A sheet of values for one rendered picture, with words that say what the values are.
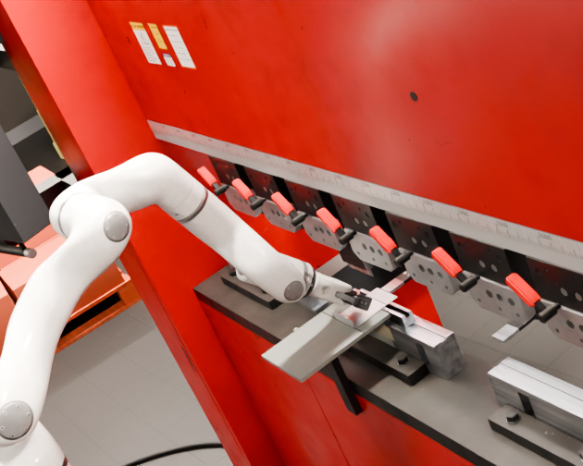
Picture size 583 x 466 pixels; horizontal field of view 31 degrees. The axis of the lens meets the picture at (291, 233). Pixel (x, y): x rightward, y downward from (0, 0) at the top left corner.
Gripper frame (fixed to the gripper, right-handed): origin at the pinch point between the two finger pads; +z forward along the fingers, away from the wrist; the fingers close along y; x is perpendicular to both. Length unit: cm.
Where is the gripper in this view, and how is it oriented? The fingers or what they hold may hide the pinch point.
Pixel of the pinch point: (355, 299)
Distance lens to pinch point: 241.6
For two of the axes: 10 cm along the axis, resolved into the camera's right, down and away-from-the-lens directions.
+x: -3.5, 9.4, 0.1
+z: 7.9, 2.9, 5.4
